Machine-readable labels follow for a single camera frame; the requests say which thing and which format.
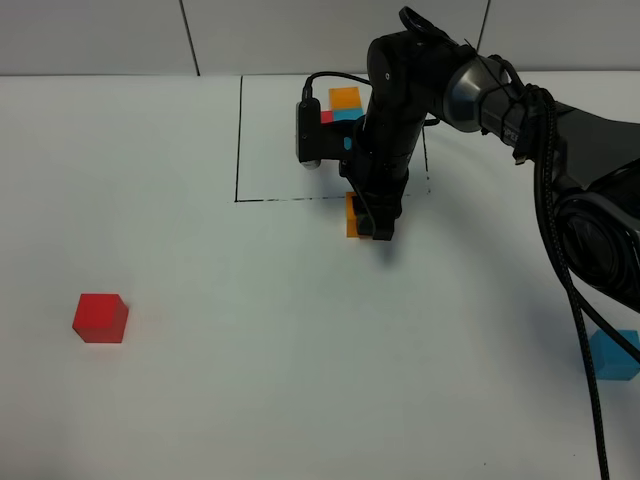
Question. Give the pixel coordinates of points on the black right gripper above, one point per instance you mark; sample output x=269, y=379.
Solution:
x=377, y=168

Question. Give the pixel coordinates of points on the blue template cube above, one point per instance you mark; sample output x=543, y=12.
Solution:
x=350, y=114

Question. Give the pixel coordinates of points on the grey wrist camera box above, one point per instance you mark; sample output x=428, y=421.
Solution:
x=317, y=141

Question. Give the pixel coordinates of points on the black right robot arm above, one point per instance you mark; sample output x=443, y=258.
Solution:
x=421, y=72

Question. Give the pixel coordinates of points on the red template cube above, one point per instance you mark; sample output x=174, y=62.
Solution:
x=327, y=116

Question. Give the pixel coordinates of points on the orange template cube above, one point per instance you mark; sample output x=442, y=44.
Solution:
x=344, y=98

